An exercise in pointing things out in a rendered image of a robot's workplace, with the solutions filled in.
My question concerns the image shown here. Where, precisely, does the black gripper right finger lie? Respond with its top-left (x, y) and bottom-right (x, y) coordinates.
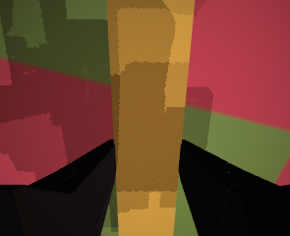
top-left (179, 140), bottom-right (290, 236)

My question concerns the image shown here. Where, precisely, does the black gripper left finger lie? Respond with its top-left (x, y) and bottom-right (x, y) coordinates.
top-left (0, 140), bottom-right (116, 236)

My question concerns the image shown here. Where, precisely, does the orange bar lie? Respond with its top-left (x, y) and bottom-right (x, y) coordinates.
top-left (106, 0), bottom-right (195, 236)

